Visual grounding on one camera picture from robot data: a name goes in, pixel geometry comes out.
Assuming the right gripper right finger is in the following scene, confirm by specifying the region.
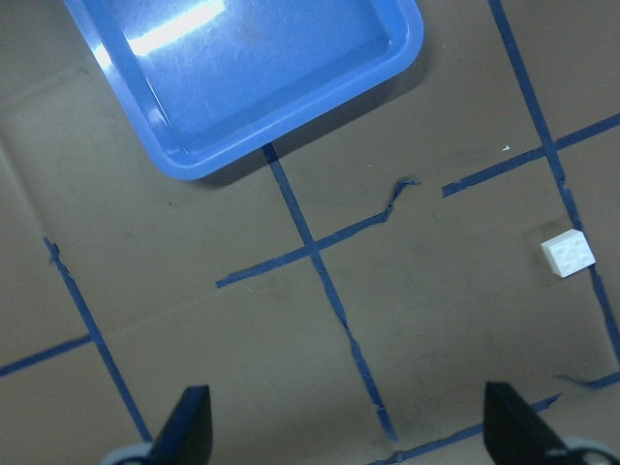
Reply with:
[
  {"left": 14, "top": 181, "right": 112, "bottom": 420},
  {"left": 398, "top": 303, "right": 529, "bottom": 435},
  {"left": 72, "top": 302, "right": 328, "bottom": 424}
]
[{"left": 482, "top": 382, "right": 574, "bottom": 465}]

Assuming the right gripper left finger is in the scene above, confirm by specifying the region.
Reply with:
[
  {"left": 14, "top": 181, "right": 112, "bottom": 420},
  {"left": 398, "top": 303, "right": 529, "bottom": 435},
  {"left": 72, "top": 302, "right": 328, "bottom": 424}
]
[{"left": 145, "top": 386, "right": 213, "bottom": 464}]

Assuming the white block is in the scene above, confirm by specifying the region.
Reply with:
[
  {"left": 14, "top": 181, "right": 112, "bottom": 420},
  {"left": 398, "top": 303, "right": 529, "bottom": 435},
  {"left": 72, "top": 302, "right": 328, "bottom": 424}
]
[{"left": 541, "top": 229, "right": 596, "bottom": 278}]

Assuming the blue plastic tray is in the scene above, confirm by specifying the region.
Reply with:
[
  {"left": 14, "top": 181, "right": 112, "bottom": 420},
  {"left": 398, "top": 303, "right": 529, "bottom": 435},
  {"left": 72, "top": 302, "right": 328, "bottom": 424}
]
[{"left": 67, "top": 1, "right": 424, "bottom": 180}]

